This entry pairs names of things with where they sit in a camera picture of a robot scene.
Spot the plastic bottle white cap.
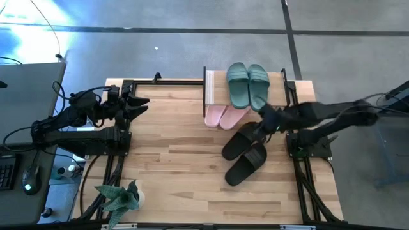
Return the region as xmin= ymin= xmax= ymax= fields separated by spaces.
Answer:
xmin=50 ymin=164 xmax=81 ymax=180

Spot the black computer keyboard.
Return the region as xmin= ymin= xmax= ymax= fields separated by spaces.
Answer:
xmin=0 ymin=154 xmax=18 ymax=192

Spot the pink rubber slide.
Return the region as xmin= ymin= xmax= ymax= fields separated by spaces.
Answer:
xmin=204 ymin=105 xmax=228 ymax=128
xmin=219 ymin=105 xmax=252 ymax=131

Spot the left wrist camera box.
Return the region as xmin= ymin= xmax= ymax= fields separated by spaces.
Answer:
xmin=107 ymin=85 xmax=121 ymax=104

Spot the thin black floor cable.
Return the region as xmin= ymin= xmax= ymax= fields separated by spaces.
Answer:
xmin=29 ymin=0 xmax=63 ymax=60

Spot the wooden shelf black metal frame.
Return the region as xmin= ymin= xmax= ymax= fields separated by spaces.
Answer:
xmin=202 ymin=66 xmax=292 ymax=119

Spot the black rubber slide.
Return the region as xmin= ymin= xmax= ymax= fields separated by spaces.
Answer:
xmin=221 ymin=121 xmax=261 ymax=162
xmin=224 ymin=142 xmax=268 ymax=187

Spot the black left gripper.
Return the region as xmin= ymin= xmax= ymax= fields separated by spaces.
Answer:
xmin=114 ymin=91 xmax=151 ymax=124

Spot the grey equipment stand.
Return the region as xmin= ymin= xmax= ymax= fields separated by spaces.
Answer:
xmin=384 ymin=79 xmax=409 ymax=113

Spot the black computer mouse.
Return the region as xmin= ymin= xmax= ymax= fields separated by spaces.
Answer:
xmin=21 ymin=164 xmax=42 ymax=196

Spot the green rubber slide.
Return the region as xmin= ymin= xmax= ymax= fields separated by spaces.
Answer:
xmin=247 ymin=63 xmax=271 ymax=112
xmin=226 ymin=61 xmax=251 ymax=110

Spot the potted plant white pot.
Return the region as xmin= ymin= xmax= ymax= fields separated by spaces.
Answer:
xmin=93 ymin=179 xmax=146 ymax=230

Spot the grey office desk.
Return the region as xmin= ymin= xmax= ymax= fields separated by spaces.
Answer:
xmin=0 ymin=61 xmax=67 ymax=226

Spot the black aluminium table frame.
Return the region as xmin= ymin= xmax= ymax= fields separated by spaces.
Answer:
xmin=75 ymin=71 xmax=344 ymax=230

